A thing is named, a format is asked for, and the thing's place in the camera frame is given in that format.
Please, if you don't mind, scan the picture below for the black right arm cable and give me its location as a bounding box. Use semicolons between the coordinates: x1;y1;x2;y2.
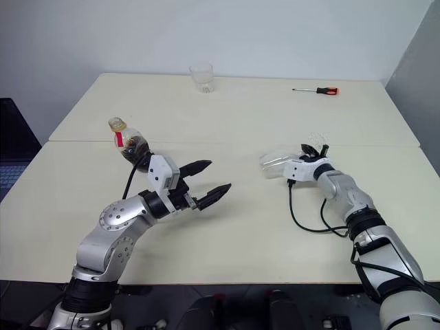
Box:
286;178;427;303

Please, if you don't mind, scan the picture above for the dark rounded shape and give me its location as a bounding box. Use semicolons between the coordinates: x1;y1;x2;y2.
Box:
266;290;300;330
178;295;224;330

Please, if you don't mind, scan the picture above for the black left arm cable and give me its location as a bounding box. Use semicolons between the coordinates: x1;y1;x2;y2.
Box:
122;153;154;200

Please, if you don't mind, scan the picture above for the orange black handled screwdriver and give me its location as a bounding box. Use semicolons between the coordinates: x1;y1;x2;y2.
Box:
291;87;342;96

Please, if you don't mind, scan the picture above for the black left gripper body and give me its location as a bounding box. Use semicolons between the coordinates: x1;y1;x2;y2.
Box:
169;181;201;210

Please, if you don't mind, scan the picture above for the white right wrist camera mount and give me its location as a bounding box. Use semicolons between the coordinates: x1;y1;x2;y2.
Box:
283;156;327;182

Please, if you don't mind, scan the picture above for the clear bottle with dark drink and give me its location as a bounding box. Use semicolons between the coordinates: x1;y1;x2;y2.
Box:
108;116;152;166

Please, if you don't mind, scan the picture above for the dark open laptop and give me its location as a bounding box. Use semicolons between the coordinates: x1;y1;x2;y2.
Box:
0;98;43;204

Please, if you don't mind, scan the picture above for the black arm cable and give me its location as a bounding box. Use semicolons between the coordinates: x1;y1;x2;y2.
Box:
122;153;154;200
286;178;427;303

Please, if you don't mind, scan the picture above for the clear glass tumbler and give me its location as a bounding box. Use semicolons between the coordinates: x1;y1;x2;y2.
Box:
188;62;215;94

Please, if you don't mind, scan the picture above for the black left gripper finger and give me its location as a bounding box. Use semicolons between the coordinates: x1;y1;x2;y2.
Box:
178;159;212;180
197;183;232;211

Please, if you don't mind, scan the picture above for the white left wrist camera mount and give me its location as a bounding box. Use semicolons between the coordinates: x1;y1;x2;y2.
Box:
147;154;181;213

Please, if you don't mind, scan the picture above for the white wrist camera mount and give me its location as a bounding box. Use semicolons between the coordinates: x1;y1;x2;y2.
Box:
147;154;181;213
283;156;327;182

